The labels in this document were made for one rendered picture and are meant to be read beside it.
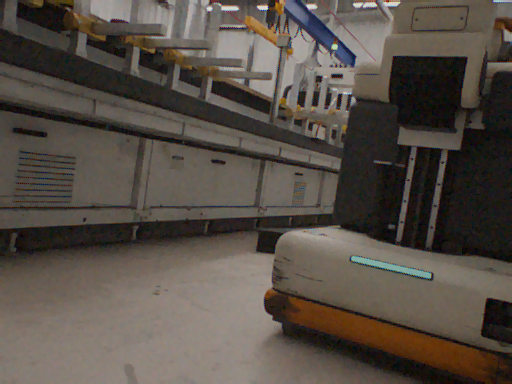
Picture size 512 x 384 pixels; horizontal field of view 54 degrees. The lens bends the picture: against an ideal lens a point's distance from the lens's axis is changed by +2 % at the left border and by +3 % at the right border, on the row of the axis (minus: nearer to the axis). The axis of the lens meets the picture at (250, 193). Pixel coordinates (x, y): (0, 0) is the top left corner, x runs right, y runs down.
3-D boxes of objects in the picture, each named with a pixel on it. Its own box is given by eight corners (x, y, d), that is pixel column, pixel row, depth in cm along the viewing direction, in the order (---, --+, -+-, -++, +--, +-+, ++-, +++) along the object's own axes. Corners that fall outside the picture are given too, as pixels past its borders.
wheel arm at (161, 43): (211, 53, 174) (213, 40, 174) (206, 50, 171) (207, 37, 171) (117, 49, 194) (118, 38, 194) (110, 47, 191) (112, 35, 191)
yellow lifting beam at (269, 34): (292, 59, 908) (295, 41, 906) (249, 30, 757) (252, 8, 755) (287, 59, 912) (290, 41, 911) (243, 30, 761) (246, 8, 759)
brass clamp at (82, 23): (106, 41, 167) (108, 26, 167) (75, 28, 155) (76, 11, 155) (93, 41, 170) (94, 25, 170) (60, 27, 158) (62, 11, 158)
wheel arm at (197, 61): (245, 70, 196) (246, 59, 196) (240, 68, 193) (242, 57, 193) (157, 66, 216) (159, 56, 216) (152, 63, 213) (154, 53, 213)
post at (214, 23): (207, 111, 229) (222, 5, 226) (203, 110, 226) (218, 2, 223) (201, 110, 230) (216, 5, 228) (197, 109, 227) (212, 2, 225)
